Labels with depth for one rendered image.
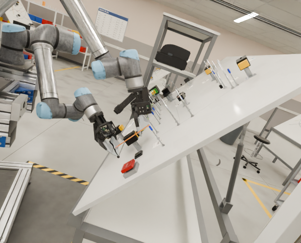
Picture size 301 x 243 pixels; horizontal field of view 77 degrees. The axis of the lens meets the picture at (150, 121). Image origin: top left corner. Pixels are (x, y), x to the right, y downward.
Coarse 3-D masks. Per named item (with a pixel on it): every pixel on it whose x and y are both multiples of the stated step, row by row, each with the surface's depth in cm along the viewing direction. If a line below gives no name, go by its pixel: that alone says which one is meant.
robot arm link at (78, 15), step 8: (64, 0) 73; (72, 0) 73; (80, 0) 75; (64, 8) 76; (72, 8) 74; (80, 8) 75; (72, 16) 76; (80, 16) 76; (88, 16) 78; (80, 24) 77; (88, 24) 78; (80, 32) 79; (88, 32) 78; (96, 32) 80; (88, 40) 80; (96, 40) 80; (88, 48) 83; (96, 48) 81; (104, 48) 83; (96, 56) 83; (104, 56) 83
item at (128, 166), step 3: (132, 159) 72; (126, 162) 73; (129, 162) 71; (132, 162) 69; (123, 165) 72; (126, 165) 70; (129, 165) 68; (132, 165) 68; (123, 168) 69; (126, 168) 68; (129, 168) 68; (132, 168) 69; (123, 171) 68; (126, 171) 69
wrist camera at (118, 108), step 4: (128, 96) 80; (132, 96) 80; (124, 100) 80; (128, 100) 80; (132, 100) 80; (120, 104) 80; (124, 104) 81; (116, 108) 81; (120, 108) 81; (116, 112) 82; (120, 112) 83
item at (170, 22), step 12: (168, 24) 192; (180, 24) 158; (192, 24) 156; (192, 36) 210; (204, 36) 185; (216, 36) 158; (156, 48) 166; (204, 60) 165; (180, 72) 174; (192, 72) 222; (144, 84) 177
